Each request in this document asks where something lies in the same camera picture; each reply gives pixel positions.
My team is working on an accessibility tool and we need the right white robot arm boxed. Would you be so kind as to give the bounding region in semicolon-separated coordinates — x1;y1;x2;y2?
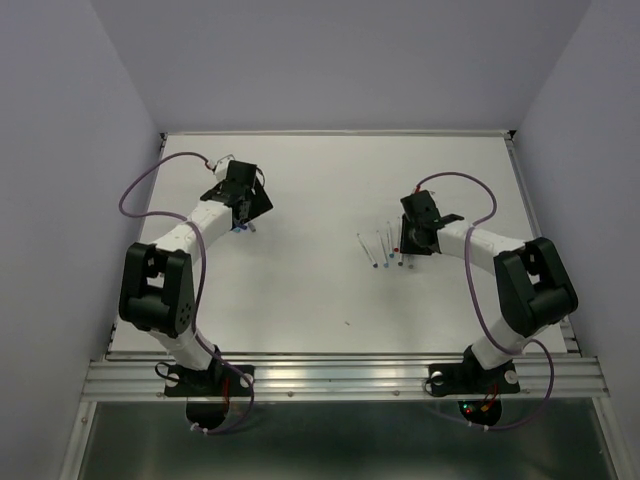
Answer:
400;191;579;371

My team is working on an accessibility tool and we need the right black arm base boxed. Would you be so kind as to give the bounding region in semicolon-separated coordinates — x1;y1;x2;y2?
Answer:
423;347;521;429

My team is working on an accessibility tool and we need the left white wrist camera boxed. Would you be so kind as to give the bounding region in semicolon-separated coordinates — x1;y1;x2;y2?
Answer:
205;154;236;180

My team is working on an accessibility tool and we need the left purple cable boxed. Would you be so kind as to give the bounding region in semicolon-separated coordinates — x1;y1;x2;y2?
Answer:
118;151;256;436

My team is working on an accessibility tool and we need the aluminium front rail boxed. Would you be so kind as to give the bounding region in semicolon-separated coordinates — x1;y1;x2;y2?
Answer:
59;349;626;480

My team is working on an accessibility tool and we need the purple marker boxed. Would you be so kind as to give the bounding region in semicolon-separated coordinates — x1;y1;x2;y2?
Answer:
356;233;379;269

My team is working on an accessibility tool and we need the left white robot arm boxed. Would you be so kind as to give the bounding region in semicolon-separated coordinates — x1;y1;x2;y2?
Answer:
118;155;273;372

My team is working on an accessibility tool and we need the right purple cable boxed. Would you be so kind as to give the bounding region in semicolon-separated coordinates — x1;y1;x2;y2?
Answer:
410;171;555;435

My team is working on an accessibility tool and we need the light blue marker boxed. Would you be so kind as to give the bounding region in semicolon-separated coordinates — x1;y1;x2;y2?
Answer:
376;230;389;268

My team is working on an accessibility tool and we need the red marker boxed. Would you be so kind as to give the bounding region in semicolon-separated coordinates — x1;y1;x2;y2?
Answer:
394;216;402;253

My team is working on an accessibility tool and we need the purple cable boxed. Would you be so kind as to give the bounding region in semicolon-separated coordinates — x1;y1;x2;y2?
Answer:
118;151;256;436
410;171;555;435

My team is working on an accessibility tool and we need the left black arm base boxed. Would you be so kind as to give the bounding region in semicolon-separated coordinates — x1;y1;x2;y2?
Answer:
154;359;255;436

